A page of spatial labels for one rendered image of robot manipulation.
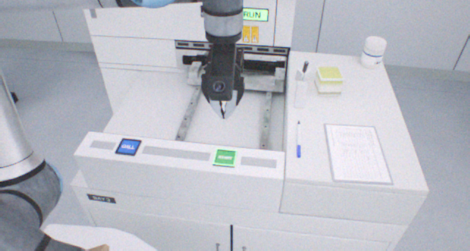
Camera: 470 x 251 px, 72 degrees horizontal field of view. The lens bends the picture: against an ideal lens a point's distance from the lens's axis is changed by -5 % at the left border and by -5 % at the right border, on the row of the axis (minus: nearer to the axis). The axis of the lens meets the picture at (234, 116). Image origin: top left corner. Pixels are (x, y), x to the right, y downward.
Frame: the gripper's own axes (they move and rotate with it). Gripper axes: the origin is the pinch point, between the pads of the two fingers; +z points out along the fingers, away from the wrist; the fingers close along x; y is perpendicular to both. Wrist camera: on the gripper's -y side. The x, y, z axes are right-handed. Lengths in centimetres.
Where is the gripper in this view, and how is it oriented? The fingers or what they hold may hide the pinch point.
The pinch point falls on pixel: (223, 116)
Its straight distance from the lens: 76.2
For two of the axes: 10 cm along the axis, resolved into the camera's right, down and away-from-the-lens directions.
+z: 0.0, 7.6, 6.5
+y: 1.4, -6.4, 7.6
